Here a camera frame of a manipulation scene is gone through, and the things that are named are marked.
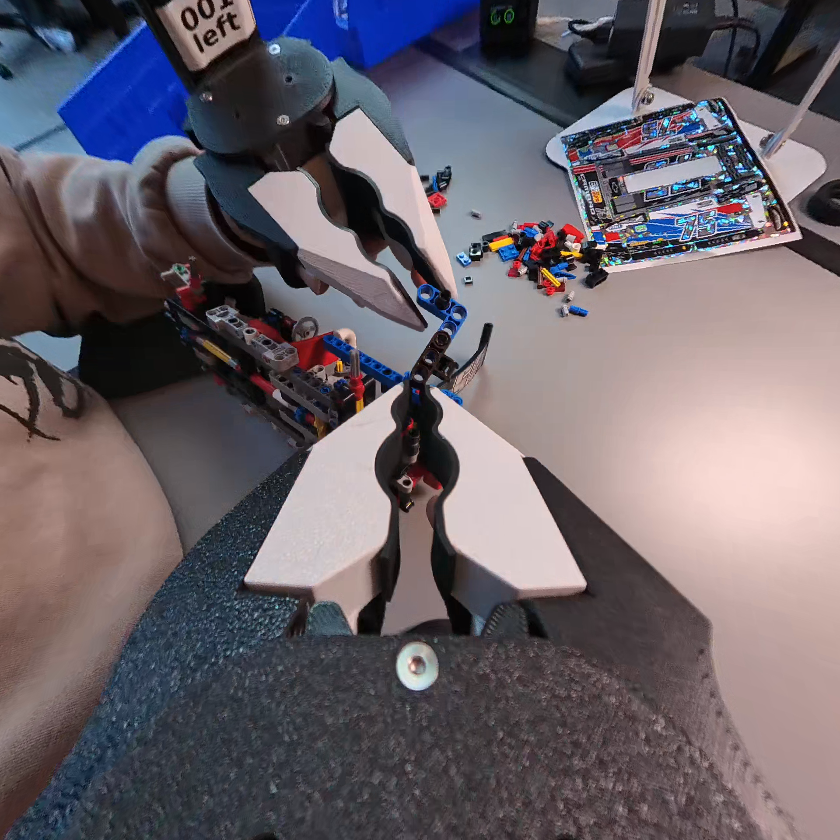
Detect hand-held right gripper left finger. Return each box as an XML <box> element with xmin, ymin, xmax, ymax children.
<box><xmin>243</xmin><ymin>382</ymin><xmax>416</xmax><ymax>634</ymax></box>

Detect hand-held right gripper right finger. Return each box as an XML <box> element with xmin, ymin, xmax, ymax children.
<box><xmin>424</xmin><ymin>386</ymin><xmax>588</xmax><ymax>635</ymax></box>

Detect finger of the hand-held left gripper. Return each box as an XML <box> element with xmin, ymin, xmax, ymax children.
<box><xmin>327</xmin><ymin>107</ymin><xmax>458</xmax><ymax>301</ymax></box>
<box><xmin>248</xmin><ymin>169</ymin><xmax>429</xmax><ymax>332</ymax></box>

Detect blue L-shaped lego beam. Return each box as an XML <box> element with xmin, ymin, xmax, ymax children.
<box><xmin>415</xmin><ymin>283</ymin><xmax>469</xmax><ymax>337</ymax></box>

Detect lego car model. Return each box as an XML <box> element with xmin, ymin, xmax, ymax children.
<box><xmin>161</xmin><ymin>259</ymin><xmax>494</xmax><ymax>516</ymax></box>

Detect black lego perpendicular connector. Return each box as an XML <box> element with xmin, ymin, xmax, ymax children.
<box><xmin>408</xmin><ymin>328</ymin><xmax>460</xmax><ymax>389</ymax></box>

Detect person's left forearm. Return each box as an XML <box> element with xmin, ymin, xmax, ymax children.
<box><xmin>0</xmin><ymin>134</ymin><xmax>277</xmax><ymax>339</ymax></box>

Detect pile of loose lego pieces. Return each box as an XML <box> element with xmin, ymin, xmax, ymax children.
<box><xmin>456</xmin><ymin>220</ymin><xmax>611</xmax><ymax>296</ymax></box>

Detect person's left hand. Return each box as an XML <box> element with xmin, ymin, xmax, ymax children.
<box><xmin>357</xmin><ymin>223</ymin><xmax>395</xmax><ymax>263</ymax></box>

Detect pile of black blue pins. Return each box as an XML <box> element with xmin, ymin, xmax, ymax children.
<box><xmin>420</xmin><ymin>165</ymin><xmax>454</xmax><ymax>211</ymax></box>

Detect blue labelled plastic bin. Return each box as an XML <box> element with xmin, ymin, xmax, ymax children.
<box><xmin>56</xmin><ymin>0</ymin><xmax>358</xmax><ymax>161</ymax></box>

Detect black device green lights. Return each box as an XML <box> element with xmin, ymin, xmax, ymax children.
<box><xmin>479</xmin><ymin>0</ymin><xmax>539</xmax><ymax>56</ymax></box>

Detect black power adapter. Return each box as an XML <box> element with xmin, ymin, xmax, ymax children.
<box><xmin>566</xmin><ymin>16</ymin><xmax>664</xmax><ymax>89</ymax></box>

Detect holographic sticker sheet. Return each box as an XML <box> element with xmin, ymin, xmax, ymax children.
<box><xmin>561</xmin><ymin>98</ymin><xmax>802</xmax><ymax>273</ymax></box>

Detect black cable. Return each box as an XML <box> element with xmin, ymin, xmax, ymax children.
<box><xmin>712</xmin><ymin>10</ymin><xmax>765</xmax><ymax>67</ymax></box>

